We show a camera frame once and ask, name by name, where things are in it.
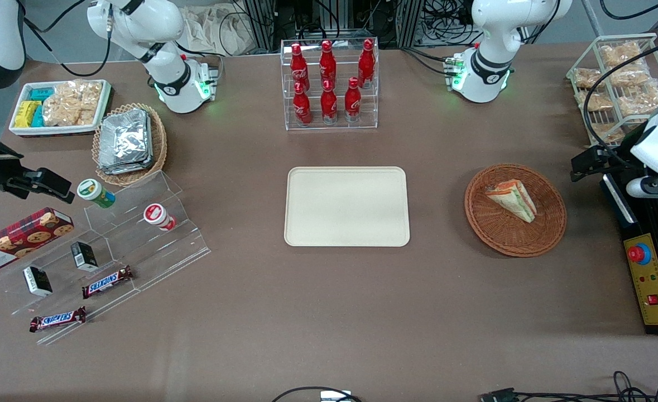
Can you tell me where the red tartan cookie box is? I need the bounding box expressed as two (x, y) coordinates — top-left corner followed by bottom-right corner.
(0, 207), (75, 276)

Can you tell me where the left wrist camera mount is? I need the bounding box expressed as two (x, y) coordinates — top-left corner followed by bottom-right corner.
(626, 175), (658, 200)

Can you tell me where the black looped cable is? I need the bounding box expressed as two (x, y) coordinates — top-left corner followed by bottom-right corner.
(272, 386), (363, 402)

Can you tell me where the beige cloth bag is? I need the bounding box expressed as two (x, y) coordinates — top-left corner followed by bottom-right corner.
(181, 4), (255, 56)

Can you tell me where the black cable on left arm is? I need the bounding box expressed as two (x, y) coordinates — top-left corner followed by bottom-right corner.
(583, 42), (658, 164)

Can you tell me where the Snickers chocolate bar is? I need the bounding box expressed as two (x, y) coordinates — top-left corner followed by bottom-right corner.
(30, 306), (87, 333)
(81, 266), (135, 299)

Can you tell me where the green lidded cup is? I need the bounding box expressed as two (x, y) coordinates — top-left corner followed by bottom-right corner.
(77, 179), (116, 209)

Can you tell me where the black cable with connector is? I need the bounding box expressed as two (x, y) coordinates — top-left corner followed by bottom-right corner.
(481, 371), (658, 402)

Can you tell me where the clear bag of crackers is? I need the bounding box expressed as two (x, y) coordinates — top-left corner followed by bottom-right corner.
(601, 42), (643, 68)
(618, 89), (658, 116)
(574, 68), (604, 89)
(609, 65), (652, 89)
(592, 123), (628, 143)
(580, 92), (614, 112)

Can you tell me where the beige plastic tray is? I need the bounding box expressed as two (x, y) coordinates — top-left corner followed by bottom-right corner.
(284, 166), (411, 247)

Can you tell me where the small black box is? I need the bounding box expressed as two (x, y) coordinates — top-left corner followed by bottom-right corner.
(23, 266), (53, 297)
(71, 241), (99, 272)

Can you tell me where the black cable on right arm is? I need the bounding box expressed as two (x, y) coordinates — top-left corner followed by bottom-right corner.
(23, 0), (113, 78)

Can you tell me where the clear acrylic stepped display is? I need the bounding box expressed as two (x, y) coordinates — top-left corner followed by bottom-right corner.
(0, 170), (212, 346)

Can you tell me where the white wire shelf rack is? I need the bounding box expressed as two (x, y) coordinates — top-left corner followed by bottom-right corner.
(566, 33), (658, 147)

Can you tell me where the oval light wicker basket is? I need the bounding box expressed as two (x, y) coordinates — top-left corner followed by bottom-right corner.
(92, 103), (168, 186)

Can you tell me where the red cola bottle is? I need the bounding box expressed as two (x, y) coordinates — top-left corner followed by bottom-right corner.
(319, 40), (337, 90)
(358, 39), (376, 89)
(293, 82), (313, 126)
(320, 80), (338, 125)
(290, 43), (309, 92)
(344, 77), (362, 122)

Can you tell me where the red lidded cup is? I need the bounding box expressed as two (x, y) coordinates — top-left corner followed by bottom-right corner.
(143, 204), (176, 231)

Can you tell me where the yellow snack pack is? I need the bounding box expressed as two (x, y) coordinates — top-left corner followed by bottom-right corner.
(15, 100), (42, 128)

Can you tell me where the white rectangular snack tray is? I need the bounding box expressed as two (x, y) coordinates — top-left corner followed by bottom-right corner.
(9, 79), (112, 137)

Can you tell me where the triangle sandwich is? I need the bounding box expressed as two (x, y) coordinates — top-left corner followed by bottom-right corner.
(485, 180), (537, 223)

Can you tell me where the large bag of crackers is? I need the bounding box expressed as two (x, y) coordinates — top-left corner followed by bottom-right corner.
(43, 80), (103, 127)

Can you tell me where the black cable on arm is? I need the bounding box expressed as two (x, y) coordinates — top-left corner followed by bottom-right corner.
(583, 42), (658, 164)
(23, 0), (113, 78)

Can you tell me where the clear acrylic bottle rack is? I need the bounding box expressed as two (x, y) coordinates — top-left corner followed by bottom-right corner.
(280, 38), (380, 131)

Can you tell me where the black yellow control box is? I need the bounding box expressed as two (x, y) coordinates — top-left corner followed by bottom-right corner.
(601, 173), (658, 336)

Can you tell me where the round brown wicker basket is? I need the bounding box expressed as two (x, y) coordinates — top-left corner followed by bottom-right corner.
(464, 163), (567, 257)

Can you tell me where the silver foil packet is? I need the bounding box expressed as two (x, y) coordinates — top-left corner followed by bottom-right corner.
(98, 159), (154, 175)
(99, 109), (152, 167)

